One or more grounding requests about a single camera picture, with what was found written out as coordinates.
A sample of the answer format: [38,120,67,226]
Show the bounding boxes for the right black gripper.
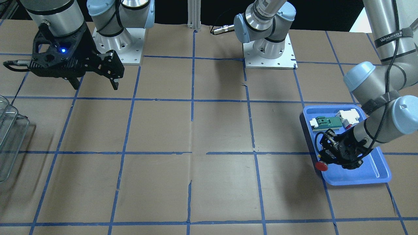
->
[27,23,124,90]

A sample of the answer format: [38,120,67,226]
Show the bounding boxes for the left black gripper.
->
[314,129,373,170]

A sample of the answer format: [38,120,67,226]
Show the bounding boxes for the red emergency stop button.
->
[314,145,329,171]

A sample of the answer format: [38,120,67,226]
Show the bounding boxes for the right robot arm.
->
[11,0,155,90]

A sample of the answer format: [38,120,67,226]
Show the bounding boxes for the green terminal block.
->
[309,116,343,131]

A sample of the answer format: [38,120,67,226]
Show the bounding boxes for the white circuit breaker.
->
[335,109,360,130]

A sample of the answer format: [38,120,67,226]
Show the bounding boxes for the blue plastic tray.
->
[303,104,392,186]

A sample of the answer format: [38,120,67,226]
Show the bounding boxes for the silver wire mesh shelf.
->
[0,96,30,183]

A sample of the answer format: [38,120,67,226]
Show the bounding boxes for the aluminium frame post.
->
[187,0,201,32]

